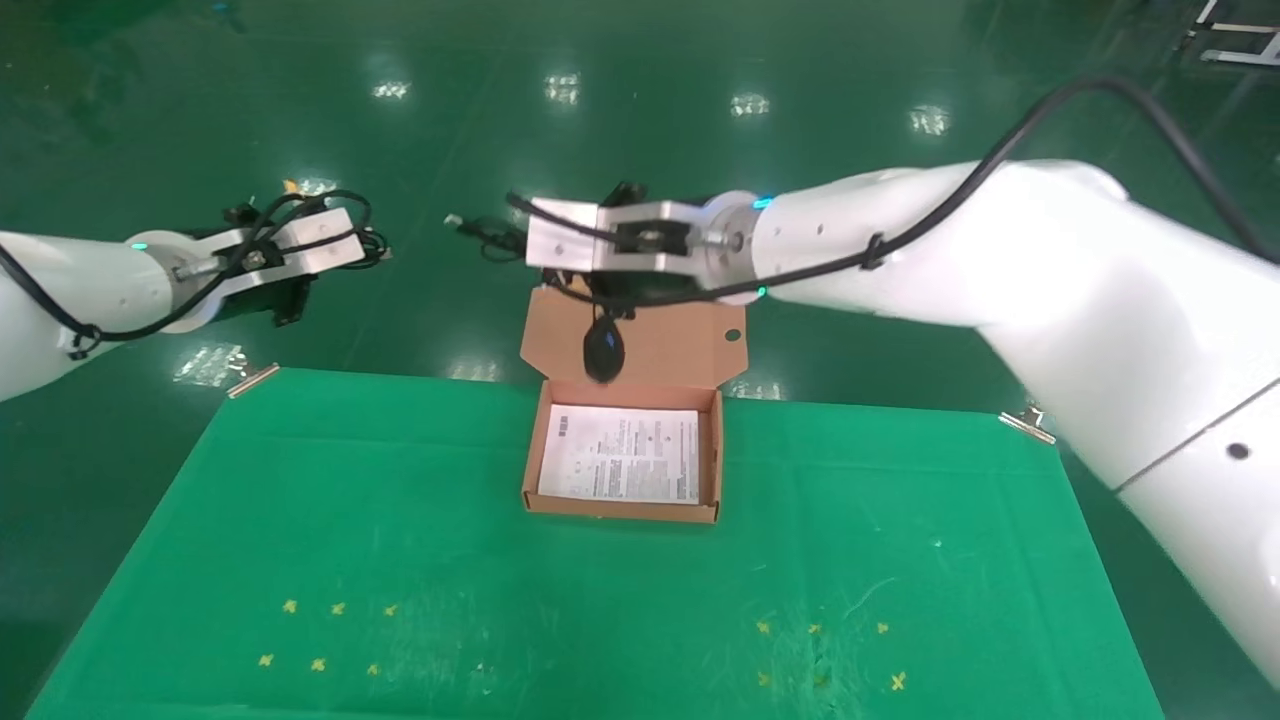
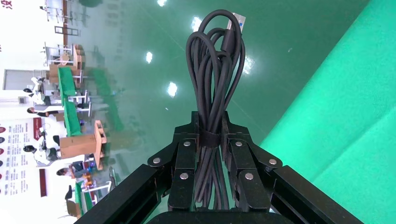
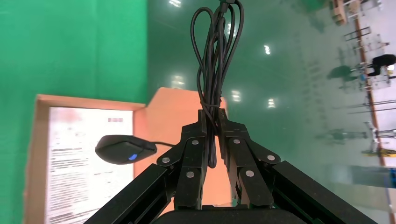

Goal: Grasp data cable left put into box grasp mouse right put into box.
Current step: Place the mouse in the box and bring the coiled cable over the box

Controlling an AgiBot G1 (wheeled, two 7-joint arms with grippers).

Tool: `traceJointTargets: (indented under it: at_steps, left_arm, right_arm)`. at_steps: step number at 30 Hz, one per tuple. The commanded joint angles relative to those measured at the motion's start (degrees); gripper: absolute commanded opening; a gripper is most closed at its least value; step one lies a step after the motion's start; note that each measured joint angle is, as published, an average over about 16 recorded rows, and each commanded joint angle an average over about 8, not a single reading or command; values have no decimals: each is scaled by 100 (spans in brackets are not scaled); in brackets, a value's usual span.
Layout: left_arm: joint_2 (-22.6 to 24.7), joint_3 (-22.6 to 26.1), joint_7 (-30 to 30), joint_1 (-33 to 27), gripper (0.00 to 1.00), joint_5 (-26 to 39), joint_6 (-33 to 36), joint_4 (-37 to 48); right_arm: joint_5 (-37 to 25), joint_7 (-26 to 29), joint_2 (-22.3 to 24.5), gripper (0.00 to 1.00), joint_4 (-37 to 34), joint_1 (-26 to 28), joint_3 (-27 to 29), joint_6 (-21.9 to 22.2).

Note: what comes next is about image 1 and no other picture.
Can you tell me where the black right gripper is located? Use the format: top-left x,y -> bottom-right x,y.
545,180 -> 706,306

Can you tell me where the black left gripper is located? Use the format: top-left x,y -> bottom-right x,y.
215,203 -> 316,328

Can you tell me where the black wired computer mouse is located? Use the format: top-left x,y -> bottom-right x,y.
445,213 -> 641,384

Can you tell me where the open brown cardboard box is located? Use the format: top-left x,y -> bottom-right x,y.
519,285 -> 749,525

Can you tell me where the metal binder clip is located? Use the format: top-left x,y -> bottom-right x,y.
227,350 -> 281,399
998,400 -> 1057,446

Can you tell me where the white printed instruction sheet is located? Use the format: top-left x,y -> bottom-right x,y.
538,403 -> 701,506

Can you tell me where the green table mat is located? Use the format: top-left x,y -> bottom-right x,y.
28,368 -> 1166,720

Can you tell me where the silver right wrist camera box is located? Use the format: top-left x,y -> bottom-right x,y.
525,197 -> 721,273

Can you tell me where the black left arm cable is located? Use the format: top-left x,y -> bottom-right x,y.
0,188 -> 376,346

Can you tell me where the grey metal frame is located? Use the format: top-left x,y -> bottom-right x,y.
1178,0 -> 1280,69

